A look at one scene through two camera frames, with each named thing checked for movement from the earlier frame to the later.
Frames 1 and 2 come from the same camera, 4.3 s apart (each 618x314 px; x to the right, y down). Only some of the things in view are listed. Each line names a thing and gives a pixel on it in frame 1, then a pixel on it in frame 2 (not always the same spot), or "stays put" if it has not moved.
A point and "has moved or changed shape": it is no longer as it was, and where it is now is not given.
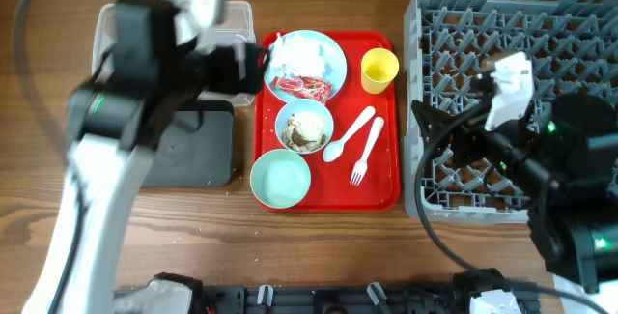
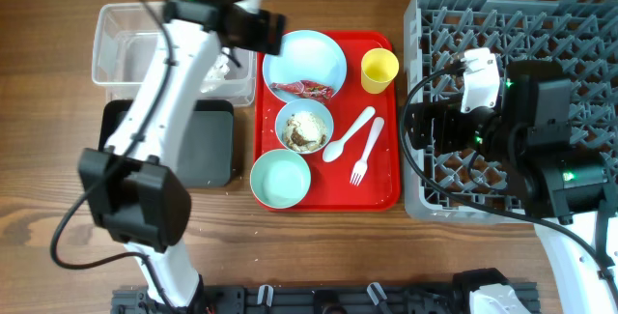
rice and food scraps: x=305 y=131 stays put
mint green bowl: x=280 y=179 stays put
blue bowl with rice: x=304 y=126 stays put
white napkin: x=294 y=54 has moved or changed shape
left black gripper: x=230 y=81 -> x=258 y=39
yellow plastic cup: x=379 y=68 stays put
